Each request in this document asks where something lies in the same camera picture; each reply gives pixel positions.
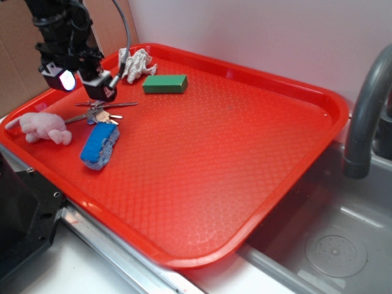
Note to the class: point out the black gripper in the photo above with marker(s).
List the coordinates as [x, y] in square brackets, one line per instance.
[59, 62]

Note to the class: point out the silver keys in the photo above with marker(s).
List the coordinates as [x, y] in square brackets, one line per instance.
[97, 112]

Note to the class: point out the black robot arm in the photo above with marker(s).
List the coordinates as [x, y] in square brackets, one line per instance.
[64, 22]

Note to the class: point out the brown cardboard panel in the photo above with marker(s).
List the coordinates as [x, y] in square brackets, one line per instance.
[40, 40]

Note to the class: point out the crumpled grey paper towel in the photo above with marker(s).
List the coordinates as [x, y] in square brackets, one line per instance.
[136, 65]

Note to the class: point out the pink plush toy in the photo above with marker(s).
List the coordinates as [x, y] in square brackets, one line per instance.
[42, 126]

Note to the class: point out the blue sponge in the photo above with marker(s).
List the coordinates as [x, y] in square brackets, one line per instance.
[98, 148]

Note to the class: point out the green rectangular block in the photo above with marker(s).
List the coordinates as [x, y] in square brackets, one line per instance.
[165, 84]

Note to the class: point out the red plastic tray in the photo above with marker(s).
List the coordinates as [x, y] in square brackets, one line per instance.
[193, 174]

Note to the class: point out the dark grey faucet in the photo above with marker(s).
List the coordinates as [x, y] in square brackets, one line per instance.
[370, 126]

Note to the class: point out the grey sink basin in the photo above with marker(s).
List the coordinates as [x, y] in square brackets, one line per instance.
[329, 233]

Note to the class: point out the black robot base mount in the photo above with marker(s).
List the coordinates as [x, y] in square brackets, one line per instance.
[30, 209]

